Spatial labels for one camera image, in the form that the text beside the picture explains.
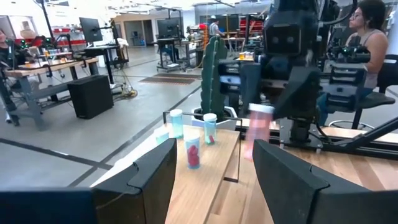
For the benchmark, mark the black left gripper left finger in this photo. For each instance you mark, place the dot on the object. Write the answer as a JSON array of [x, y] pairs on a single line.
[[146, 193]]

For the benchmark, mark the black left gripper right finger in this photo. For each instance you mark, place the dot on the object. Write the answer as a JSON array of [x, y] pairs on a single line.
[[280, 186]]

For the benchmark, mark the green cactus in white pot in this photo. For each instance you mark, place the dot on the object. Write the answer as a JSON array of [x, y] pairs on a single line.
[[211, 77]]

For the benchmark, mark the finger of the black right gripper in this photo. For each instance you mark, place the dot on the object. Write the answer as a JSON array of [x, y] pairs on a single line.
[[300, 93], [251, 84]]

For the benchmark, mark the person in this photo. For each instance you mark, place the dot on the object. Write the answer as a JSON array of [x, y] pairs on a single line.
[[214, 28], [4, 49], [373, 40]]

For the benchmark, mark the black standing desk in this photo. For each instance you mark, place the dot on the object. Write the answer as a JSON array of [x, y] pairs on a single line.
[[105, 51]]

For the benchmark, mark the orange medicine bottle white cap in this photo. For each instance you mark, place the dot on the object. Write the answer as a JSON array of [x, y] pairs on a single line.
[[258, 130]]

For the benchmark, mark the black box cabinet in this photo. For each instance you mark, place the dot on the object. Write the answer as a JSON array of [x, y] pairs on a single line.
[[90, 96]]

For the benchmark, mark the black office chair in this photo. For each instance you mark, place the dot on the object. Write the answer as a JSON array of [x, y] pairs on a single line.
[[376, 99]]

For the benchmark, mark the wooden workbench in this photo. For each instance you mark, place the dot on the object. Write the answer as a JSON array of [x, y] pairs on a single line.
[[46, 67]]

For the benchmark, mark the wooden shelf with black legs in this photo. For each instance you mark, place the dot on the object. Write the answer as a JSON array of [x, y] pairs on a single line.
[[211, 174]]

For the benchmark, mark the red-filled clear bottle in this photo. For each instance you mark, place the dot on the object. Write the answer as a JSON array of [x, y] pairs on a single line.
[[192, 152]]

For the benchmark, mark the brown floor mat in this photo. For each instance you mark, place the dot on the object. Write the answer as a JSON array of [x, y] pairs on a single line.
[[171, 79]]

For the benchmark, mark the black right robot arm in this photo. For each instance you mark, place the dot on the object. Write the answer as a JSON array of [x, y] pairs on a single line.
[[298, 130]]

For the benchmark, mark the black extrusion table frame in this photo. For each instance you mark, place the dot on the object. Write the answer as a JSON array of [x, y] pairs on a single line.
[[357, 146]]

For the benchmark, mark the red storage bins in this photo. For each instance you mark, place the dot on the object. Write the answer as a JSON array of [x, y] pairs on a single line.
[[252, 26]]

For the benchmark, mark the black monitor on arm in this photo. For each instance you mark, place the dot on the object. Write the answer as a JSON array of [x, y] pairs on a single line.
[[90, 29]]

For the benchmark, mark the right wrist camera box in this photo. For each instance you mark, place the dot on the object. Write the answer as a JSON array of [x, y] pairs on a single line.
[[287, 35]]

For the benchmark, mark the black monitor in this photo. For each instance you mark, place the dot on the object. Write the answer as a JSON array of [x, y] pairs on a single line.
[[169, 28]]

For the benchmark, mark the white cloth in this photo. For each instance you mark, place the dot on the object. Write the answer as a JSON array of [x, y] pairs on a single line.
[[122, 42]]

